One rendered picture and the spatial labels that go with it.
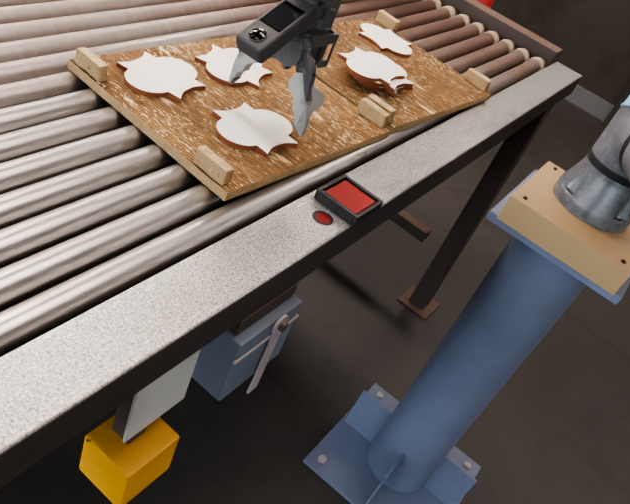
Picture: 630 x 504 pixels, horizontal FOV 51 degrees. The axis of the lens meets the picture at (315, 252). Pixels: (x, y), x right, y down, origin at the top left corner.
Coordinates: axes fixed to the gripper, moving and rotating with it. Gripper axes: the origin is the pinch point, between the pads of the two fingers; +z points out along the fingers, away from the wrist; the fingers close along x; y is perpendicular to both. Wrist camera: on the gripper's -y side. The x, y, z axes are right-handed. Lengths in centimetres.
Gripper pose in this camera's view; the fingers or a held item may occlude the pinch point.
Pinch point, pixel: (260, 111)
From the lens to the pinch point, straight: 101.3
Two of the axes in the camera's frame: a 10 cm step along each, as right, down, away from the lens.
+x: -7.3, -6.0, 3.3
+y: 5.9, -3.0, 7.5
